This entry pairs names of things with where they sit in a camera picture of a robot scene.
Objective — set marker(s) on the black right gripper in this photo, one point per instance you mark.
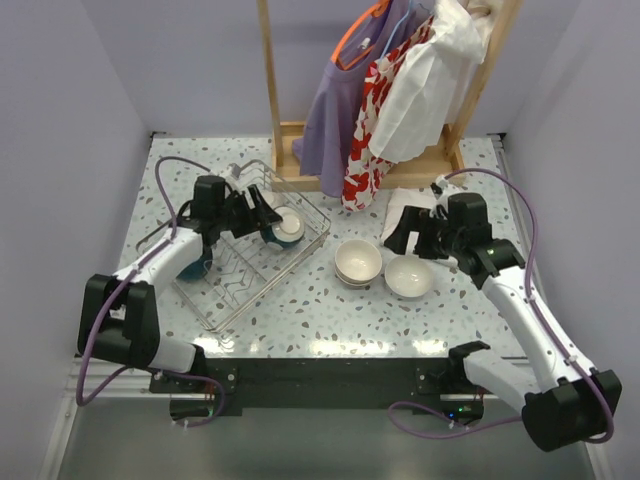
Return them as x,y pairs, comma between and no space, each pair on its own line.
415,219

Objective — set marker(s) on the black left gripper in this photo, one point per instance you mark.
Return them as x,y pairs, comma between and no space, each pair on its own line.
248,211

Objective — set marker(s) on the teal and white bowl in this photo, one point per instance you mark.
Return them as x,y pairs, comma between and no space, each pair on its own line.
286,234

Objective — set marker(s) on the white ribbed bowl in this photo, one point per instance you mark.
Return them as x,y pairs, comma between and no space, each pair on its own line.
408,276

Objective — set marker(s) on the beige bowl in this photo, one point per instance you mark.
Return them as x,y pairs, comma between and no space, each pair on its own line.
358,260

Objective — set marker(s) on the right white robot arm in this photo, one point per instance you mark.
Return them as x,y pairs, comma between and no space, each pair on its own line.
566,399

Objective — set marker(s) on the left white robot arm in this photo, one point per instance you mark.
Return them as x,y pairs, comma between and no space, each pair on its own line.
119,317

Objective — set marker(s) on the folded white cloth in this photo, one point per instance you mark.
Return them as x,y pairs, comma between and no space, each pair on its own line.
400,198

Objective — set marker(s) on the red white floral garment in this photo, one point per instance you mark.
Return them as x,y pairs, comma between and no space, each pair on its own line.
365,170

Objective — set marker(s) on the blue floral bowl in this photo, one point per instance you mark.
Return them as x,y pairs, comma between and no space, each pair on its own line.
198,269

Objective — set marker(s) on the white hanging garment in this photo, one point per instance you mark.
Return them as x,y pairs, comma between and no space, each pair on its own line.
428,87

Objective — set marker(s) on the purple shirt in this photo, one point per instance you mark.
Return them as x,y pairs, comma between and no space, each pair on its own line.
323,149

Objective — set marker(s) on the orange hanger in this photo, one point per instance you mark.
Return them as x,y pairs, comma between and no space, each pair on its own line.
374,11

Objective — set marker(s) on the blue hanger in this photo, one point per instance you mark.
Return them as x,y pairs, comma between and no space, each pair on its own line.
410,15

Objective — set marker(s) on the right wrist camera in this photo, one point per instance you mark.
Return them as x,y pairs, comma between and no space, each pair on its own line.
443,189

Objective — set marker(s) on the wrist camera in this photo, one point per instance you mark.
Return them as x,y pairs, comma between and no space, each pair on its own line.
231,176
443,189

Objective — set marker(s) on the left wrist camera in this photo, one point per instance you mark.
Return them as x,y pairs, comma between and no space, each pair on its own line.
231,176

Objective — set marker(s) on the wire dish rack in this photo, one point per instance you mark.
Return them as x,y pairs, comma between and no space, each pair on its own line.
243,272

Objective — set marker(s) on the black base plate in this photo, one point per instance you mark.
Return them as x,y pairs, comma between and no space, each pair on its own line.
324,383

